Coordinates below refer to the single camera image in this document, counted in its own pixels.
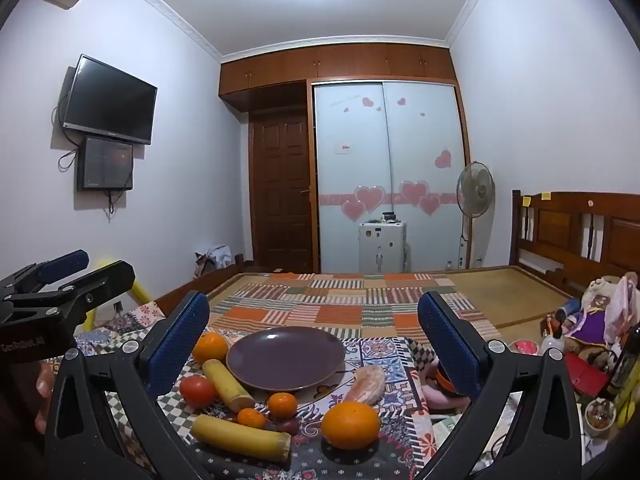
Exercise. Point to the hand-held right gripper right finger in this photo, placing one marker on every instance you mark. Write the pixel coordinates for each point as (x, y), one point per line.
(445, 345)

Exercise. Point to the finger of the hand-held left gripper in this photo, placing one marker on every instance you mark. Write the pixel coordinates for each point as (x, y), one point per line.
(65, 262)
(107, 280)

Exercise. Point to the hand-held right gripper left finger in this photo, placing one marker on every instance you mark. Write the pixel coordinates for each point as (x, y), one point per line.
(175, 350)

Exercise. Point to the red tomato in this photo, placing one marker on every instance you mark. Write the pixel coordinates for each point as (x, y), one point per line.
(197, 391)

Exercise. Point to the small tangerine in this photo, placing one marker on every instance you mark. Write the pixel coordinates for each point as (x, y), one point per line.
(282, 405)
(251, 418)

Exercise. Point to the purple plate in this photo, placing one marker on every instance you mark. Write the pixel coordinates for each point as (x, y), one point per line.
(285, 360)

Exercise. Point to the large orange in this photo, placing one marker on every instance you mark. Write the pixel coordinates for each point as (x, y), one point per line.
(350, 425)

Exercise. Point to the person's left hand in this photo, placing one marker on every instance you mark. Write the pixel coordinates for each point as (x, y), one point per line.
(44, 387)

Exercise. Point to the orange and black object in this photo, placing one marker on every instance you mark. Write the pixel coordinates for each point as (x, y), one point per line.
(442, 377)

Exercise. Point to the yellow foam tube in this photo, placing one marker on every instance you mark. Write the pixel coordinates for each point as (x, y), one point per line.
(140, 292)

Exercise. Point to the patterned colourful cloth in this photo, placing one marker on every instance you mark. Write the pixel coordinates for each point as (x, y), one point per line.
(385, 360)

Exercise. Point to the wooden bed footboard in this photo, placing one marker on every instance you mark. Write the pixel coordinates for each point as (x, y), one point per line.
(200, 282)

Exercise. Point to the woven bed mat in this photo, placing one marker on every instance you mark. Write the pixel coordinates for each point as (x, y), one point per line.
(500, 290)

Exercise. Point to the red bowl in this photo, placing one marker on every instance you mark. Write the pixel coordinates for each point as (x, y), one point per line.
(525, 347)

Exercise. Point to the grey cloth bundle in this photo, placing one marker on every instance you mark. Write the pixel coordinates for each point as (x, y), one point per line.
(215, 257)

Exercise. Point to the patchwork blanket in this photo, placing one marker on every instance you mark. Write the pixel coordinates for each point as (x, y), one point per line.
(350, 305)

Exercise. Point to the red box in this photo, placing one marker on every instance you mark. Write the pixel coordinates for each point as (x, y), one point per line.
(590, 375)

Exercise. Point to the standing fan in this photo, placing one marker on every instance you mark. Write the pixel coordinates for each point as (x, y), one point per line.
(475, 187)

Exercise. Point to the small filled cup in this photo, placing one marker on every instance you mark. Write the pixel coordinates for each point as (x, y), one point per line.
(600, 417)

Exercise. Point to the dark glass bottle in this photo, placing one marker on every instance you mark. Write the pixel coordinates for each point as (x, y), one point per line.
(624, 360)

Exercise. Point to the pink cloth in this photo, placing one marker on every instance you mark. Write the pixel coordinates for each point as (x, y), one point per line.
(624, 300)

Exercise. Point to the brown wooden door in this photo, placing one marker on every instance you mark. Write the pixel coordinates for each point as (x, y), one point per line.
(280, 185)

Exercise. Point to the wooden wardrobe with glass doors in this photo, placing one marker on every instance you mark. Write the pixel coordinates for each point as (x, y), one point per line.
(350, 170)

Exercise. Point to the wooden bed headboard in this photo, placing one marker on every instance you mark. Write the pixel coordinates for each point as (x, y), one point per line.
(615, 240)

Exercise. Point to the small wall-mounted monitor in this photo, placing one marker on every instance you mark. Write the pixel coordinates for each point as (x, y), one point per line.
(105, 162)

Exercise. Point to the wall-mounted black television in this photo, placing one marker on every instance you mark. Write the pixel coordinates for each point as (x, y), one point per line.
(110, 100)

